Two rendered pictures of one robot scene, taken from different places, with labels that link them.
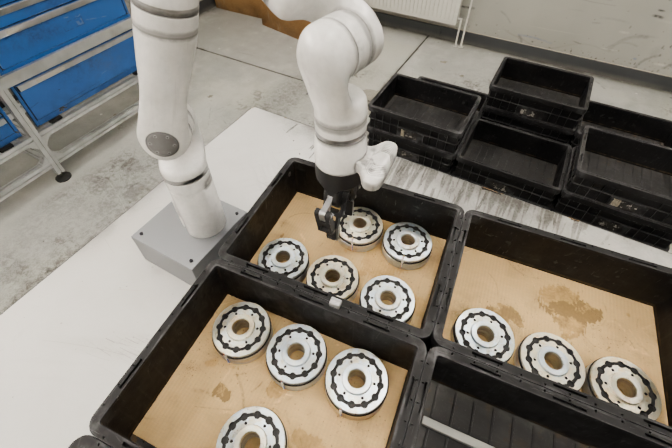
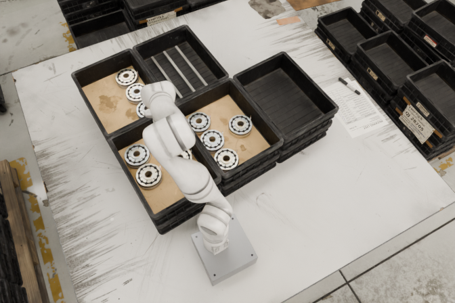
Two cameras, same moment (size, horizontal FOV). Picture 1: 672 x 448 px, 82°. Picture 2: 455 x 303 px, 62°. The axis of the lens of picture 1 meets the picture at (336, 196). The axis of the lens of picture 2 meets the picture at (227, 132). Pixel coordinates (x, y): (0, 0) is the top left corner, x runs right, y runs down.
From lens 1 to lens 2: 128 cm
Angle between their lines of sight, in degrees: 71
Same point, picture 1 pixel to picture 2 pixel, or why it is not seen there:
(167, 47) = not seen: hidden behind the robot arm
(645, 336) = (97, 84)
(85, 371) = (295, 212)
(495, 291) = (124, 122)
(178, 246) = (235, 232)
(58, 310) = (305, 255)
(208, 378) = (245, 155)
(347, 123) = not seen: hidden behind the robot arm
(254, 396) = (233, 141)
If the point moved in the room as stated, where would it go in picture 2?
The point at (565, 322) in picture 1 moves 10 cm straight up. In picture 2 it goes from (114, 101) to (109, 87)
